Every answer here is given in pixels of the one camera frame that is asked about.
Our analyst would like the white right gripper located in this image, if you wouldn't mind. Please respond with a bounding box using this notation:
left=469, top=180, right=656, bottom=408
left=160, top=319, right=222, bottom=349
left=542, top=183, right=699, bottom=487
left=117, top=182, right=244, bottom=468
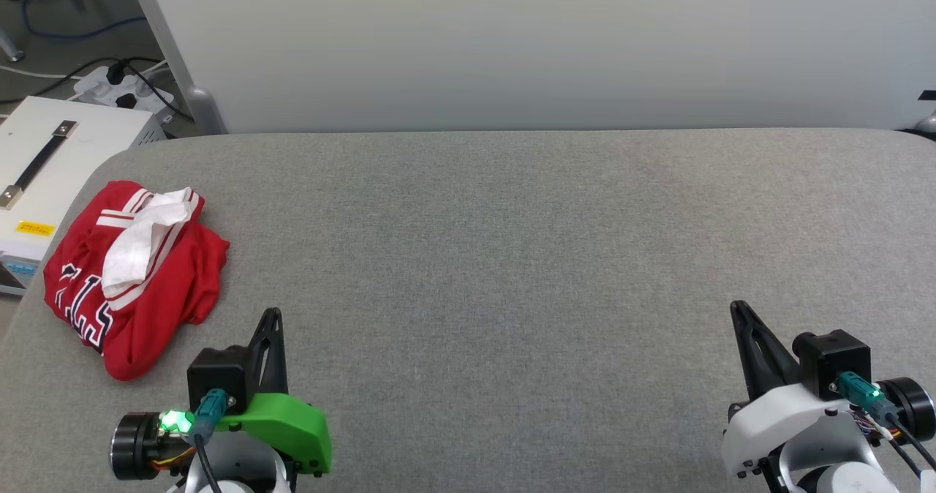
left=722, top=301, right=936, bottom=481

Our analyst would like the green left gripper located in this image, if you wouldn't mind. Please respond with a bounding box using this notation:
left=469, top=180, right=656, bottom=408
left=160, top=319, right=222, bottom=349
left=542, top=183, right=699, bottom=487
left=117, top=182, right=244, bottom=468
left=111, top=308, right=332, bottom=481

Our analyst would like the red basketball jersey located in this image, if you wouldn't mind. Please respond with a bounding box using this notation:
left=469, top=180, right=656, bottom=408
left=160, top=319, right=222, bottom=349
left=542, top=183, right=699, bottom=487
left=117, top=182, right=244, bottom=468
left=43, top=180, right=231, bottom=382

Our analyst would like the grey fabric sofa cushion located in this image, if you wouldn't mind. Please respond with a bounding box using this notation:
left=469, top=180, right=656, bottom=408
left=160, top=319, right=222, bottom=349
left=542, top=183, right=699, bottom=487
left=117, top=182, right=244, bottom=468
left=0, top=129, right=936, bottom=493

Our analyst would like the white metal equipment box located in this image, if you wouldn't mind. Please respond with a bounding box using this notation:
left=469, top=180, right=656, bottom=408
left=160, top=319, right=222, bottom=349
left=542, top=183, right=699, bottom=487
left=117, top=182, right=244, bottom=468
left=0, top=96, right=167, bottom=296

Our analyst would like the white power strip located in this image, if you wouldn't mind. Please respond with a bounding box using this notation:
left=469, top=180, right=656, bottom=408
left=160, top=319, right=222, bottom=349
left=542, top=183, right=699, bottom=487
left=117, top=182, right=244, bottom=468
left=72, top=65, right=176, bottom=124

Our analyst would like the white partition panel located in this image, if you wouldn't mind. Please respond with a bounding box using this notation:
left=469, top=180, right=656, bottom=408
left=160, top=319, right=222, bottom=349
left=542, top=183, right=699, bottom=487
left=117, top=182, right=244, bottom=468
left=139, top=0, right=936, bottom=134

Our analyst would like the grey metal furniture leg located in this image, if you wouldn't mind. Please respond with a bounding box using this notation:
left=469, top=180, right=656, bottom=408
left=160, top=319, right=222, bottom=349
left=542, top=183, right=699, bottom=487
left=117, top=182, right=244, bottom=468
left=0, top=23, right=25, bottom=63

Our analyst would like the teal left connector with cable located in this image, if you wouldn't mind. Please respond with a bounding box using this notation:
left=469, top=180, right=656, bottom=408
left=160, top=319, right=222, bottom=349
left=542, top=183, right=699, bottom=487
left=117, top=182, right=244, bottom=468
left=190, top=388, right=236, bottom=493

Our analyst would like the teal connector with cable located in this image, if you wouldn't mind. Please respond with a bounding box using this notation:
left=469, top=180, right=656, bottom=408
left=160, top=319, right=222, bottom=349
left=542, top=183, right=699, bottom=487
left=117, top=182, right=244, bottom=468
left=190, top=388, right=236, bottom=493
left=834, top=371, right=936, bottom=479

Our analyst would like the teal right connector with cable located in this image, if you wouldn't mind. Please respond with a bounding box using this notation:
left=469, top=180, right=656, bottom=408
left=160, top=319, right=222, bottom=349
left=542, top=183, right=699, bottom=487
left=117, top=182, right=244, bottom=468
left=834, top=371, right=936, bottom=479

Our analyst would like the black power cable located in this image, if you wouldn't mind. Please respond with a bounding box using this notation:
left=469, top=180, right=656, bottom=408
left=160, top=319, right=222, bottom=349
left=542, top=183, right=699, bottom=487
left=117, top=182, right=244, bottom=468
left=117, top=60, right=196, bottom=122
left=0, top=56, right=169, bottom=106

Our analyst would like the black strap handle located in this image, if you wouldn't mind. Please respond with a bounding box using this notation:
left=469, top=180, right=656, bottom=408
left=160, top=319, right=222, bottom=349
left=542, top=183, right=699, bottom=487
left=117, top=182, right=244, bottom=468
left=0, top=120, right=79, bottom=210

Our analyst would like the grey partition post with foot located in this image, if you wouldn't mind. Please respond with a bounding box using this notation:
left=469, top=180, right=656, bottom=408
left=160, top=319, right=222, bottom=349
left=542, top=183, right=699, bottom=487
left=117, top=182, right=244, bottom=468
left=123, top=0, right=227, bottom=135

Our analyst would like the blue cable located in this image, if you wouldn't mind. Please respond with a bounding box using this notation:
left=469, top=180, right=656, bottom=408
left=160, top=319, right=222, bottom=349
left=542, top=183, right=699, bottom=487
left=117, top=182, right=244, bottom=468
left=20, top=0, right=151, bottom=42

